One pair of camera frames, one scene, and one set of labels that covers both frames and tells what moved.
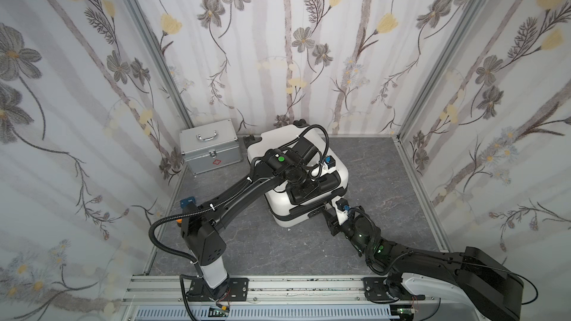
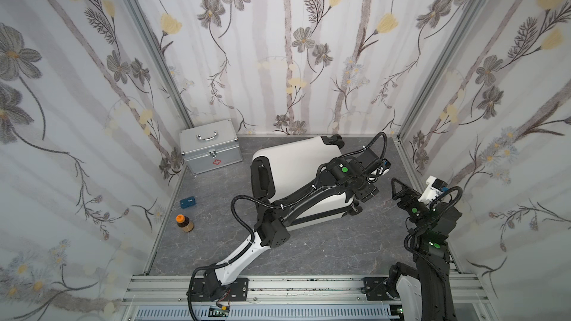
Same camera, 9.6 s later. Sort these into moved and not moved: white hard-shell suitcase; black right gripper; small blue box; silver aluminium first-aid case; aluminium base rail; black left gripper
Moved: black right gripper; white hard-shell suitcase; black left gripper
Not moved: small blue box; aluminium base rail; silver aluminium first-aid case
